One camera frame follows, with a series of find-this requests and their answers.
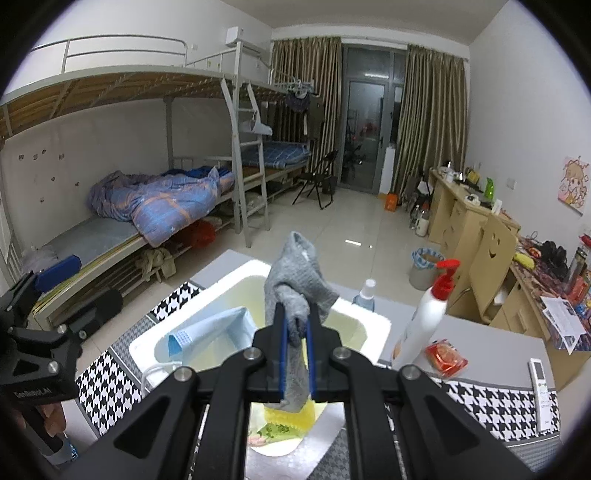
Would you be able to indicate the blue face mask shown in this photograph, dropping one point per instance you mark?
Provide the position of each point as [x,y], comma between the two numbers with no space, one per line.
[207,330]

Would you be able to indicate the orange bag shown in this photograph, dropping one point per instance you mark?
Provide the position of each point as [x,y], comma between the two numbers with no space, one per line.
[391,202]

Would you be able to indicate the white pump bottle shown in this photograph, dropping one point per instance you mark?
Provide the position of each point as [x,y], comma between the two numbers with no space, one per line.
[425,314]

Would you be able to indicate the glass balcony door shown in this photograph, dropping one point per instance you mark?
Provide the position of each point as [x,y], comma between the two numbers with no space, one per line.
[369,115]

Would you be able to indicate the hanging dark clothes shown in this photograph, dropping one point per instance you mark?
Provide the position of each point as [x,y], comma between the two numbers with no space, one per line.
[300,106]

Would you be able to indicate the yellow object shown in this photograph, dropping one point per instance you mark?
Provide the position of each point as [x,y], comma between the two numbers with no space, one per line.
[524,259]

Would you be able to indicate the light wooden desk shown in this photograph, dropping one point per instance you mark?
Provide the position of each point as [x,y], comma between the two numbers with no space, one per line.
[455,217]
[521,314]

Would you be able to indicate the yellow foam net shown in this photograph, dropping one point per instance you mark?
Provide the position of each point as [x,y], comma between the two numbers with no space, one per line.
[300,415]

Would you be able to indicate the cluster of toiletry bottles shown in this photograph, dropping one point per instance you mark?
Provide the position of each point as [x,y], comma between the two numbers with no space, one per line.
[581,277]

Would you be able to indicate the white air conditioner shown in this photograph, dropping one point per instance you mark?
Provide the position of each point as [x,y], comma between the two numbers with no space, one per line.
[242,38]

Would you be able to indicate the white metal bunk bed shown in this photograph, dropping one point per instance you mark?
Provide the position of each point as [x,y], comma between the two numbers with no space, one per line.
[272,92]
[115,87]

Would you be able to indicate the white foam box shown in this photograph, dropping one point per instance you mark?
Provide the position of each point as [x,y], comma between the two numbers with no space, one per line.
[221,286]

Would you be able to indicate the white remote control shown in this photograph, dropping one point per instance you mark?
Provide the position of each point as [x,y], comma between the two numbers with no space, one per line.
[540,387]

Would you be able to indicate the grey mattress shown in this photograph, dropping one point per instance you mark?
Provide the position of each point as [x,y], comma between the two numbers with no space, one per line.
[83,240]

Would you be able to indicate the cartoon wall poster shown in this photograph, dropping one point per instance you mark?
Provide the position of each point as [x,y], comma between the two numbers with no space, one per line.
[575,184]

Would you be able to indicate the beige cloth bundle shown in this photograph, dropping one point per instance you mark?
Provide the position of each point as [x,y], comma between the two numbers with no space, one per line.
[157,265]

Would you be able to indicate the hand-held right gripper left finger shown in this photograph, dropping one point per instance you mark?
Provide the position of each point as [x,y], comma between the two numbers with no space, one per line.
[281,360]

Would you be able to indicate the houndstooth tablecloth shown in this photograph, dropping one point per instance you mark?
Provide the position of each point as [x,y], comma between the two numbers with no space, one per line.
[485,406]

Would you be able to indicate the white bed ladder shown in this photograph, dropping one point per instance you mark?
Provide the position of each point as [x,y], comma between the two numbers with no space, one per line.
[244,184]

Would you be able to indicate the white jug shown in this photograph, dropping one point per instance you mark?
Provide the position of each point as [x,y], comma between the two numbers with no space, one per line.
[422,224]

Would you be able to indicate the white papers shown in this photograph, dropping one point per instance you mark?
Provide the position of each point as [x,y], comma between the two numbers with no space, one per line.
[561,318]

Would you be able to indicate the green printed plastic bag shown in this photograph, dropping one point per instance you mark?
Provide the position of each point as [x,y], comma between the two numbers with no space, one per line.
[274,433]

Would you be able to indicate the green spray bottle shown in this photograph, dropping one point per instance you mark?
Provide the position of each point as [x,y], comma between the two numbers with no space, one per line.
[490,187]

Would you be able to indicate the grey trash bin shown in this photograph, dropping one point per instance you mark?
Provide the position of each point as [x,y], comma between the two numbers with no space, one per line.
[425,272]

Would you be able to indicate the person's left hand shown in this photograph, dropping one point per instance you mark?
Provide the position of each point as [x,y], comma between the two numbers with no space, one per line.
[51,417]

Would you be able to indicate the wooden smiley chair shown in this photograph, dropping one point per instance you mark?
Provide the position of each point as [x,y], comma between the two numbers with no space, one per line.
[491,258]

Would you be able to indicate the red snack packet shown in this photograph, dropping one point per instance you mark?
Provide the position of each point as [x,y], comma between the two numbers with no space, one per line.
[445,357]

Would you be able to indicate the white hanging pouch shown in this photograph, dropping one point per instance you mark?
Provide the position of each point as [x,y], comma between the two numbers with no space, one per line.
[256,124]

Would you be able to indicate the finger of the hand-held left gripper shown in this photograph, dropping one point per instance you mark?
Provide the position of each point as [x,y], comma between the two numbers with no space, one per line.
[99,309]
[57,272]

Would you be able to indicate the clear blue water bottle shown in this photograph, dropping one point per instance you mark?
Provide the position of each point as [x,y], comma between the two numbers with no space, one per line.
[367,295]

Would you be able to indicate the blue checked quilt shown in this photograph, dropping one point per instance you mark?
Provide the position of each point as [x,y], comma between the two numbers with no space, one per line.
[161,203]

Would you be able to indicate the blue checked bedding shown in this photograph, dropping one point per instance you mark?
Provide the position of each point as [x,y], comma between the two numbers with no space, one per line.
[277,154]

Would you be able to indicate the black folding chair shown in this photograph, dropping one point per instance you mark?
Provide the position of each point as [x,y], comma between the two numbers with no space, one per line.
[318,177]

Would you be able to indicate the brown curtain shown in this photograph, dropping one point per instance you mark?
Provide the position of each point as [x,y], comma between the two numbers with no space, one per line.
[323,69]
[429,120]

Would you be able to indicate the red bag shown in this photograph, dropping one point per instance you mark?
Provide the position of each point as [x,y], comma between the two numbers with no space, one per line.
[196,234]

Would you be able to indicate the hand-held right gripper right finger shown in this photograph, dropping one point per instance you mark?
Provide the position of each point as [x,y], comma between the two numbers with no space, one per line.
[310,364]

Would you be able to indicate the grey cloth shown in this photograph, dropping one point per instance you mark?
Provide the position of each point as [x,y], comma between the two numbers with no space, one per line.
[295,272]

